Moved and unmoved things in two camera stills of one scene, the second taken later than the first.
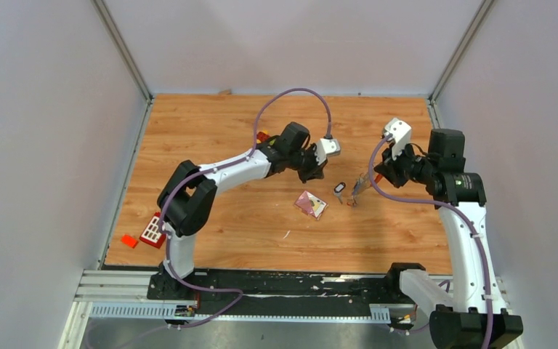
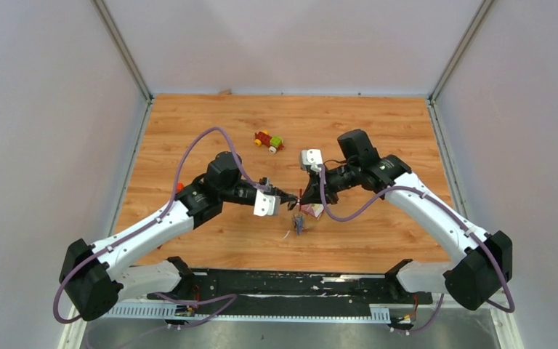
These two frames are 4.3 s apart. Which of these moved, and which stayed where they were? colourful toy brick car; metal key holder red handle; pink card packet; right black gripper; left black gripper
Moved: metal key holder red handle; left black gripper; right black gripper
Stayed: pink card packet; colourful toy brick car
